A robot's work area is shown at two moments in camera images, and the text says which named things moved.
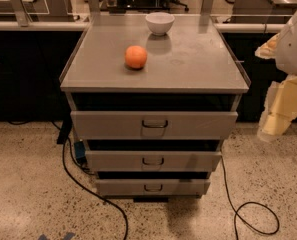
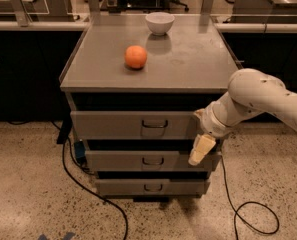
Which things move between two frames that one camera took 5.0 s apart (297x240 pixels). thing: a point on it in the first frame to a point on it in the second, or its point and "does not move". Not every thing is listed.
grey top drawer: (153, 125) does not move
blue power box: (79, 147) does not move
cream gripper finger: (285, 101) to (203, 144)
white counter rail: (81, 25) does not move
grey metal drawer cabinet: (152, 111) does not move
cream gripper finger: (268, 50) to (199, 112)
